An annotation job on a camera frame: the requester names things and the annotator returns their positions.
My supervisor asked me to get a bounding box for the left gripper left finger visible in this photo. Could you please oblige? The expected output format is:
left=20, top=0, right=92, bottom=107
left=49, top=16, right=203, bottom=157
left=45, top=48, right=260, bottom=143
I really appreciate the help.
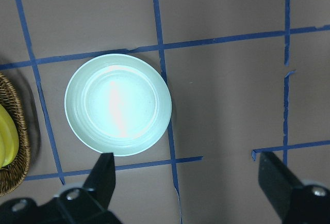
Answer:
left=82, top=153, right=116, bottom=209

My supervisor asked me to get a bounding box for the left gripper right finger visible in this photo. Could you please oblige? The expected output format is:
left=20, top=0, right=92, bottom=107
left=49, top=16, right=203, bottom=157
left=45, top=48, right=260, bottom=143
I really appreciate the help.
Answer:
left=258, top=152, right=303, bottom=219

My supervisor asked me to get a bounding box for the light green plate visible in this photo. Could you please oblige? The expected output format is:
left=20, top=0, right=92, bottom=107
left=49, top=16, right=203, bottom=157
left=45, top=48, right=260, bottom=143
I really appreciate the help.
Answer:
left=64, top=54, right=172, bottom=156

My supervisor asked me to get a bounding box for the brown wicker basket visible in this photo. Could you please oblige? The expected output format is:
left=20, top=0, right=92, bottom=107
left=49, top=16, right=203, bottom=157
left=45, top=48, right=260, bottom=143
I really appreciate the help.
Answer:
left=1, top=73, right=31, bottom=196

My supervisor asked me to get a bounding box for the yellow banana bunch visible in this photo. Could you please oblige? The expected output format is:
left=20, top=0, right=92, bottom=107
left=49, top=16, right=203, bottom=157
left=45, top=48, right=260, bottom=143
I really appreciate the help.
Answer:
left=1, top=105, right=19, bottom=167

